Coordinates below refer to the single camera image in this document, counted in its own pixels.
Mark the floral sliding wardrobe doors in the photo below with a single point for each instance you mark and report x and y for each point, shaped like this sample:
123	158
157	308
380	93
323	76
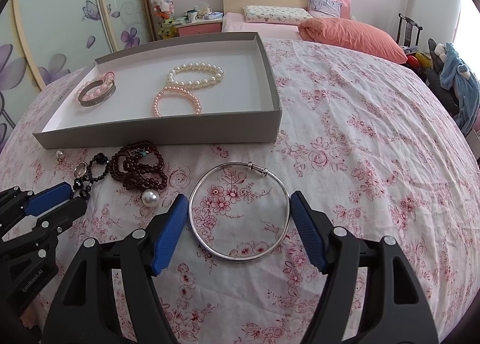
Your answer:
44	40

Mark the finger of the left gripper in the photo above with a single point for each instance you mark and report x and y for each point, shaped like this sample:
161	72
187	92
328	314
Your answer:
52	223
48	197

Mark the floral white pillow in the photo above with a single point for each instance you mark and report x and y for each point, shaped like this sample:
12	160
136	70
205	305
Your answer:
275	14

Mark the silver cuff bangle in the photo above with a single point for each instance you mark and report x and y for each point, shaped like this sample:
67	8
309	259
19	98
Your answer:
95	92

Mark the purple small pillow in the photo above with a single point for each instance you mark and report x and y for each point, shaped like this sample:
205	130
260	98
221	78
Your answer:
324	8

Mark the pink white nightstand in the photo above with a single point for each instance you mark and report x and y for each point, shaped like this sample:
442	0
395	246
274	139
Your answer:
198	27

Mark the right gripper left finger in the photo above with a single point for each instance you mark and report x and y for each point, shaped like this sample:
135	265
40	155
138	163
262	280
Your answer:
84	308

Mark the dark wooden chair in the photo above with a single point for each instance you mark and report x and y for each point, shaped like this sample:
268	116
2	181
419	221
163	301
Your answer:
408	33

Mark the blue plush garment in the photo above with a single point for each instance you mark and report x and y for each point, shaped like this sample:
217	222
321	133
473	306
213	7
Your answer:
457	75

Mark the thin silver bangle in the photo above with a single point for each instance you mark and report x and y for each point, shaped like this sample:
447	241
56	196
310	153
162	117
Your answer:
239	212

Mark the large pearl earring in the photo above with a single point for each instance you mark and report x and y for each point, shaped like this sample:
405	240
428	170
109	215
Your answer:
151	198

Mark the folded coral quilt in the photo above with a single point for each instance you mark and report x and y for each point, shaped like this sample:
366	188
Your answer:
353	35

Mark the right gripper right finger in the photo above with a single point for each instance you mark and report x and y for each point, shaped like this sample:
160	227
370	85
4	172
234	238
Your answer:
395	306

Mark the pink floral bed sheet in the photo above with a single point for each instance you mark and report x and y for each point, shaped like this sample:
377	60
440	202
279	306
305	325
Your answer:
368	144

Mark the pink bed with headboard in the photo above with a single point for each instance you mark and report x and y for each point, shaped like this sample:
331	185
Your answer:
262	17

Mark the plush toy display tube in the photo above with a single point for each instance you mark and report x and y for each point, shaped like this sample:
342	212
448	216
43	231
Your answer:
162	17

